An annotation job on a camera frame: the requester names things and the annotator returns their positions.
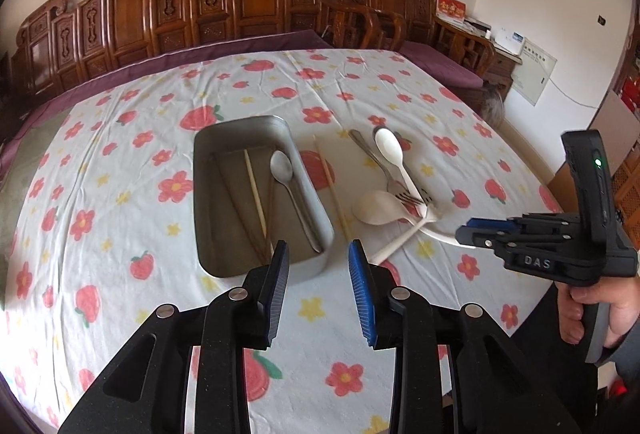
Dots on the white wall distribution box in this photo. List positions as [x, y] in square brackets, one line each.
[533, 74]

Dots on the light wooden chopstick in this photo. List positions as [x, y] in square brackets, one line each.
[255, 194]

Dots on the wooden side table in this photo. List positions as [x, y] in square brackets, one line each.
[499, 74]

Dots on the floral strawberry tablecloth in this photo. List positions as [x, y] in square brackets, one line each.
[98, 230]

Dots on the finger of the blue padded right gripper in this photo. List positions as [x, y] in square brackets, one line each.
[493, 224]

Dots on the person's right hand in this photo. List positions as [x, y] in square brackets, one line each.
[622, 294]

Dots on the carved wooden armchair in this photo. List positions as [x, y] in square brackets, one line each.
[467, 55]

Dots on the purple armchair cushion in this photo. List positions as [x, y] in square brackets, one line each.
[440, 61]

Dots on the white router device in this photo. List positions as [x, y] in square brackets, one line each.
[509, 41]

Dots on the purple sofa cushion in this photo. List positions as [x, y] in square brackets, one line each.
[304, 40]

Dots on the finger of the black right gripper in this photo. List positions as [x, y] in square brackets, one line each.
[484, 237]

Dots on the grey fluffy pet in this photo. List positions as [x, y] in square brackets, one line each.
[492, 109]

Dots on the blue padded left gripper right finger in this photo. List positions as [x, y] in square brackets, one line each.
[456, 371]

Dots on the metal fork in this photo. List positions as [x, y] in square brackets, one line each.
[392, 186]

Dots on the rectangular metal tray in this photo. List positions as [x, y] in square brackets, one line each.
[223, 250]

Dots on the dark wooden chopstick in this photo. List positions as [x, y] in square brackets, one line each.
[261, 255]

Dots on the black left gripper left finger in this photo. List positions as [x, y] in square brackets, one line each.
[143, 388]

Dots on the carved wooden sofa bench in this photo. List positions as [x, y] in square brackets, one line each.
[59, 47]

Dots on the red gift box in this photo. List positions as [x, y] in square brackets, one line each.
[453, 9]

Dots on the metal spoon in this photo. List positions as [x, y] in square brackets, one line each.
[281, 170]

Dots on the white ladle spoon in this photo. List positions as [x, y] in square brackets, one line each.
[429, 230]

